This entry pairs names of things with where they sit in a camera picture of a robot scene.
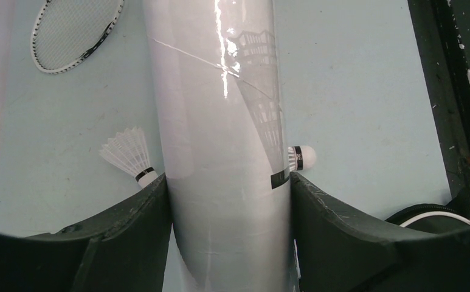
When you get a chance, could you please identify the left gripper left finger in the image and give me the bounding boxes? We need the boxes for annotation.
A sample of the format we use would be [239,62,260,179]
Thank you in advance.
[0,175,171,291]

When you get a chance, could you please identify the black racket cover bag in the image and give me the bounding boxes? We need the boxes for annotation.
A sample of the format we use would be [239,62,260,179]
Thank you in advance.
[386,188,470,234]

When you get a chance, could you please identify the white shuttlecock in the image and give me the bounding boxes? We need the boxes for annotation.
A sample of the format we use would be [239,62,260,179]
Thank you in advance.
[288,145,317,172]
[98,127,158,189]

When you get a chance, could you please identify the white shuttlecock tube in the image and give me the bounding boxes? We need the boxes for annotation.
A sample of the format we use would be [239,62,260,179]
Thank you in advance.
[143,1,299,291]

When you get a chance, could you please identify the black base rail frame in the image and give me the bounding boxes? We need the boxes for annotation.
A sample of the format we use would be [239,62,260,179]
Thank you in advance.
[408,1,470,217]

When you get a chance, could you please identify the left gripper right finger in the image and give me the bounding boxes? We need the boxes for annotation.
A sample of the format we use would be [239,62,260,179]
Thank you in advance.
[291,173,470,291]

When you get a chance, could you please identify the left white badminton racket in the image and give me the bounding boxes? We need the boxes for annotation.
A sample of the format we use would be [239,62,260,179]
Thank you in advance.
[30,0,125,74]

